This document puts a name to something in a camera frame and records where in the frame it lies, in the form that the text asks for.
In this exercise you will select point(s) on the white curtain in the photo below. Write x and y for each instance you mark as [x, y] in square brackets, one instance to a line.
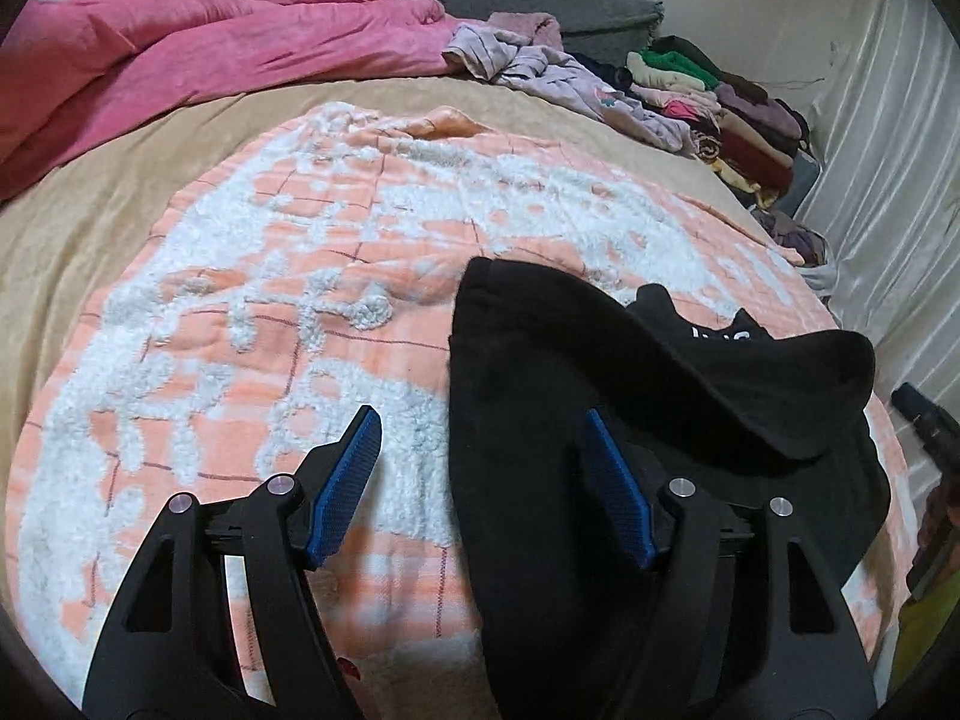
[900, 165]

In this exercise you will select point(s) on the yellow-green cloth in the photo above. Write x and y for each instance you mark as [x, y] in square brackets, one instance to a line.
[915, 637]

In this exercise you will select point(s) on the pink duvet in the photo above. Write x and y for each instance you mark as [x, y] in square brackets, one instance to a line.
[187, 45]

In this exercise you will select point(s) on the purple clothes heap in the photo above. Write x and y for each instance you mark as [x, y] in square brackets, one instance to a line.
[799, 240]

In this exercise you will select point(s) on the pile of folded clothes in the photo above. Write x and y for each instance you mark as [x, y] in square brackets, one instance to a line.
[750, 127]

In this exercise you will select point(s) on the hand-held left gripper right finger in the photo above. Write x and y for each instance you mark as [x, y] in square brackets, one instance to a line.
[619, 495]

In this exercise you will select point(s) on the orange and white tufted blanket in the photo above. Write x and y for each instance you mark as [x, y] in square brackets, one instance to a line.
[300, 240]

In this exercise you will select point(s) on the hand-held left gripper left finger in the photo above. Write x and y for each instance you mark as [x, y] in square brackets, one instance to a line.
[341, 487]

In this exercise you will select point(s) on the beige bed sheet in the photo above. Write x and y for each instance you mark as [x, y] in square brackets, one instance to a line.
[90, 202]

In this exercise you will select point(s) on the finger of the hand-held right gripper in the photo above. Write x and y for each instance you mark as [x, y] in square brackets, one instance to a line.
[911, 405]

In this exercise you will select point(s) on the black shirt with orange cuffs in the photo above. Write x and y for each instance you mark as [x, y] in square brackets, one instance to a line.
[540, 390]

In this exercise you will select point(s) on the lilac printed garment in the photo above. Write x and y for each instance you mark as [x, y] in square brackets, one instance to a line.
[562, 82]

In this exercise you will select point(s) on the mauve cloth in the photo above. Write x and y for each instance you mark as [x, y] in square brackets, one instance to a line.
[525, 26]

